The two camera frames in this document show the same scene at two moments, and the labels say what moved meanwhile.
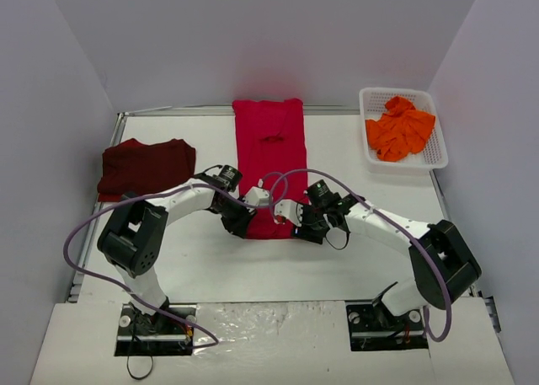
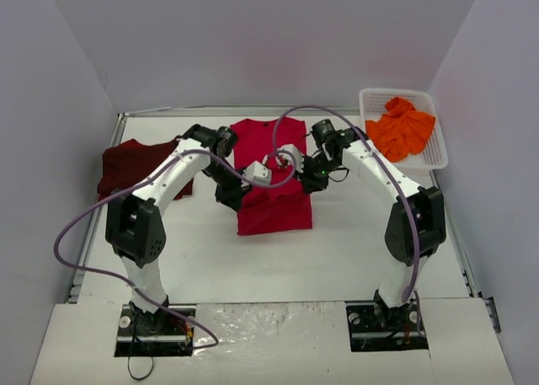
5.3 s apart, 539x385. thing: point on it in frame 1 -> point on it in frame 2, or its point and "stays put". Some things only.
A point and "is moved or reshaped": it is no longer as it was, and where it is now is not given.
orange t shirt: [401, 131] stays put
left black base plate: [158, 334] stays put
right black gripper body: [312, 227] -> [309, 182]
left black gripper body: [239, 224] -> [232, 193]
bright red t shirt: [272, 160] is moved or reshaped
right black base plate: [373, 327] stays put
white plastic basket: [434, 154] stays put
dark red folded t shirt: [136, 166] stays put
